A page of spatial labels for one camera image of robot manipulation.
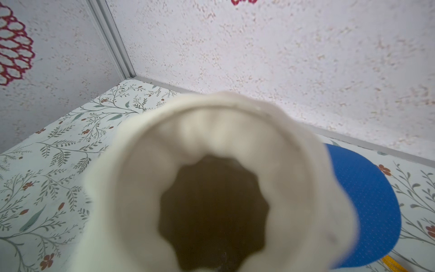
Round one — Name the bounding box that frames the white ribbed vase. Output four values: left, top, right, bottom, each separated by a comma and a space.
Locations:
70, 92, 359, 272

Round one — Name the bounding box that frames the yellow cloth raincoat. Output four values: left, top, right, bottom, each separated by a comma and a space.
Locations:
381, 256, 408, 272

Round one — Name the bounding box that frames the blue cloth hat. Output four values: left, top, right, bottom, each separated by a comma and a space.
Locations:
326, 144, 402, 269

